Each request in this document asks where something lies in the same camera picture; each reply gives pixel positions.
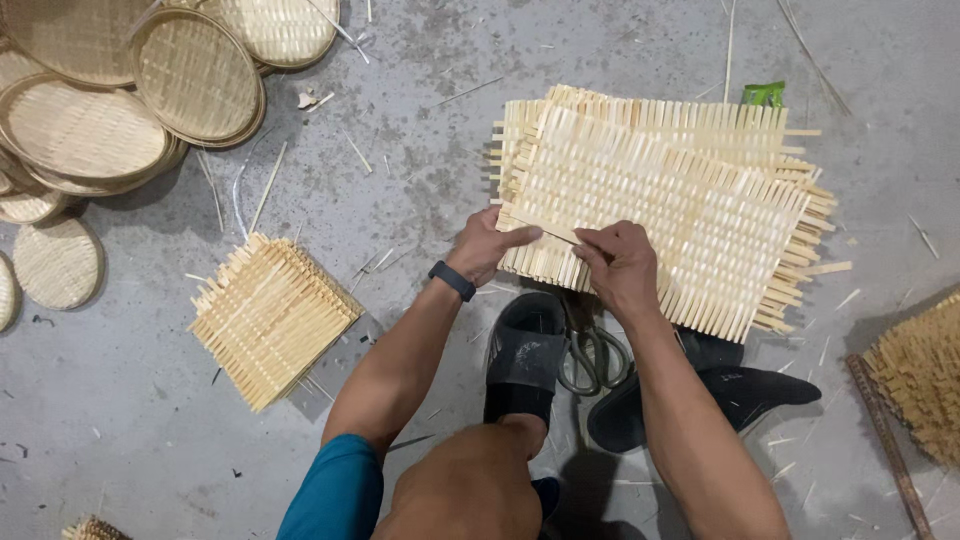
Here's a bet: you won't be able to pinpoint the person's left hand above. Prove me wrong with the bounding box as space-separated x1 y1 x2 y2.
446 205 545 290

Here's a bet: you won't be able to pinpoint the green plastic packet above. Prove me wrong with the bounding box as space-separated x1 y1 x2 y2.
741 80 787 108

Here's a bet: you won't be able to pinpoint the person's bare leg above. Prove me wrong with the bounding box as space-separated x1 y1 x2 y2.
370 411 550 540

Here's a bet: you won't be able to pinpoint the black rubber slipper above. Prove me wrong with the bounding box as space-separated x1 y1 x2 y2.
483 291 569 430
586 328 823 456

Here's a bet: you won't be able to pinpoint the person's right hand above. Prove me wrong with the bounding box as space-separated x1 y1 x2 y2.
573 219 662 324

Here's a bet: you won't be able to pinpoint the rusty brown rod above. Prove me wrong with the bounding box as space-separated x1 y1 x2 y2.
845 353 936 540

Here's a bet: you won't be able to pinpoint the black wrist band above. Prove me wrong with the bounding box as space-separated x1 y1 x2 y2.
428 260 478 303

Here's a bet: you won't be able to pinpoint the heap of rough woven mats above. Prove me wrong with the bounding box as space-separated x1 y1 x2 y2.
862 291 960 468

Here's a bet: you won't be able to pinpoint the teal shorts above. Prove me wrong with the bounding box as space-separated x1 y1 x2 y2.
275 432 386 540

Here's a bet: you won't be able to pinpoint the thin bamboo strip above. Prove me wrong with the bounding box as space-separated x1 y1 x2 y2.
508 213 583 246

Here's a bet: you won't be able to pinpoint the grey metal scissors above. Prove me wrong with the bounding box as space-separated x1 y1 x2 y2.
557 291 633 398

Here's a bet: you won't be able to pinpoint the pale woven bamboo mat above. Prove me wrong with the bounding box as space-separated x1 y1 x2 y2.
496 103 815 345

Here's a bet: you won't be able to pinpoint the stack of square woven mats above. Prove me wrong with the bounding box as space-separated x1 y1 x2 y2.
186 231 366 413

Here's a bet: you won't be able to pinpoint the small bamboo mat corner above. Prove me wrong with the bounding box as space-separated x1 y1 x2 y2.
60 515 135 540

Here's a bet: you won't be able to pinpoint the long bamboo strip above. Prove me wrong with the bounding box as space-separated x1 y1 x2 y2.
248 140 289 234
722 0 738 104

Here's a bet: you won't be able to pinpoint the woven bamboo mat underneath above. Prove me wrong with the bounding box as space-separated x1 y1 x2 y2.
489 99 543 205
546 83 824 185

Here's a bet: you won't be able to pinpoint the pile of round bamboo trays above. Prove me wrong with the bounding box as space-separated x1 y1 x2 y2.
0 0 343 335

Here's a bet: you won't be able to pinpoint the bundle of thin bamboo slivers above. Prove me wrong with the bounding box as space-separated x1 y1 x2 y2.
774 0 854 118

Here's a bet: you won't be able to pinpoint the dark metal blade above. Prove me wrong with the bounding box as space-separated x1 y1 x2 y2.
385 433 438 454

